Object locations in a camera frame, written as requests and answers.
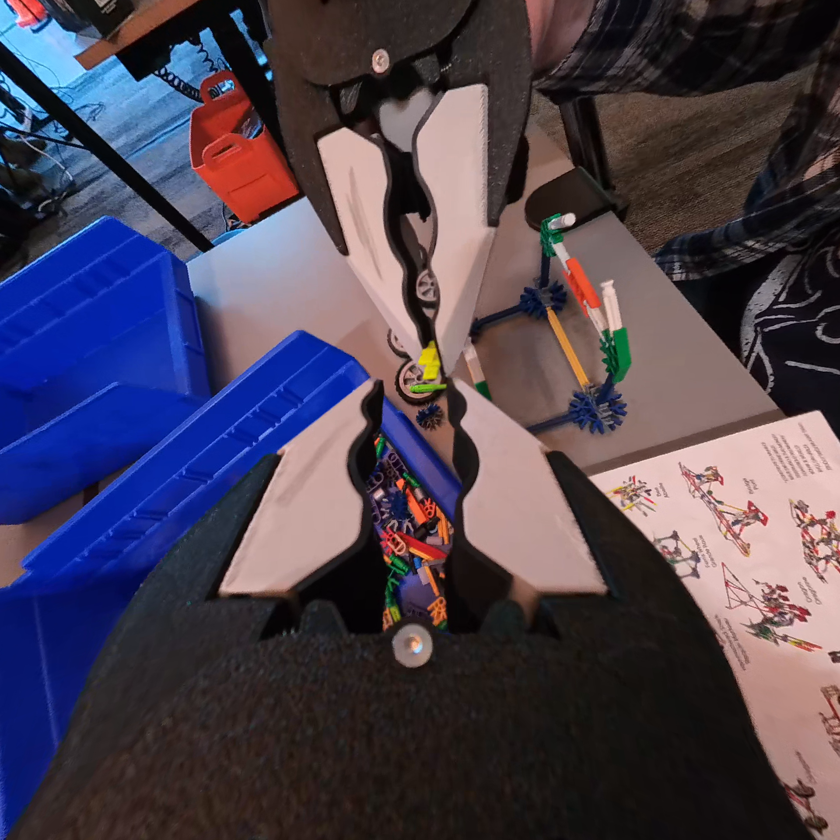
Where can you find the blue plastic bin with tag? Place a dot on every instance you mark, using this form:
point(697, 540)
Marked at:
point(164, 525)

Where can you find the dark rounded base plate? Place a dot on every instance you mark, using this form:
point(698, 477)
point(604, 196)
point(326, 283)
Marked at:
point(571, 197)

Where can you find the toy construction frame model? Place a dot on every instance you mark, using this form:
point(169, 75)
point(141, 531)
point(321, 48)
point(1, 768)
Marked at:
point(577, 282)

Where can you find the orange plastic tote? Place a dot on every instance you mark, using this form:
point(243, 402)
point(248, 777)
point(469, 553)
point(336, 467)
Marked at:
point(256, 184)

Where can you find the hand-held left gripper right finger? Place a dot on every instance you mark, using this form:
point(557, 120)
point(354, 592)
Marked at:
point(525, 525)

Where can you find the yellow toy clip connector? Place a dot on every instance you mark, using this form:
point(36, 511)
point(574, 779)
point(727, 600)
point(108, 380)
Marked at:
point(430, 359)

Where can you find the pile of colourful toy pieces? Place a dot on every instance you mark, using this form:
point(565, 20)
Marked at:
point(410, 544)

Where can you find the red plastic tool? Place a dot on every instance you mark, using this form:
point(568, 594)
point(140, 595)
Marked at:
point(29, 13)

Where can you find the light green toy rod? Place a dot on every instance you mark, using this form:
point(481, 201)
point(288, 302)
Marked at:
point(426, 388)

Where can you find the black metal bar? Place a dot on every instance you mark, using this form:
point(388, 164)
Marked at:
point(98, 143)

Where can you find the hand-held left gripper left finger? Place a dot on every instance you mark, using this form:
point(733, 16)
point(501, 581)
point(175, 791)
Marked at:
point(295, 525)

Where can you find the white instruction booklet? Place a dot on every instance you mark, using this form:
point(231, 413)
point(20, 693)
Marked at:
point(774, 472)

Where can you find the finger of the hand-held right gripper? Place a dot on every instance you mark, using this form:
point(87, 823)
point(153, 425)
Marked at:
point(358, 210)
point(463, 197)

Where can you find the light blue round stool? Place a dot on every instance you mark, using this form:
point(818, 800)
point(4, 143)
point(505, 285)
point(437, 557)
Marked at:
point(229, 237)

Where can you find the wooden desk with black frame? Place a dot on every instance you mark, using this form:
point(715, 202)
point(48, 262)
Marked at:
point(118, 42)

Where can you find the black cardboard box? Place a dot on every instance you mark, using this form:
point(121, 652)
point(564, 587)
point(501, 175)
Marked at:
point(108, 13)

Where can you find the grey toy wheel black tyre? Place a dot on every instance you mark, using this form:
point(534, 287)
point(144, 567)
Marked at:
point(410, 379)
point(426, 285)
point(396, 342)

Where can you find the red plastic tote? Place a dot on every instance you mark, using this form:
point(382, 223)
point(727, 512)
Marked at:
point(210, 111)

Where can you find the blue snowflake toy connector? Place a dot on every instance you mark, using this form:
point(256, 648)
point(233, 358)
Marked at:
point(430, 417)

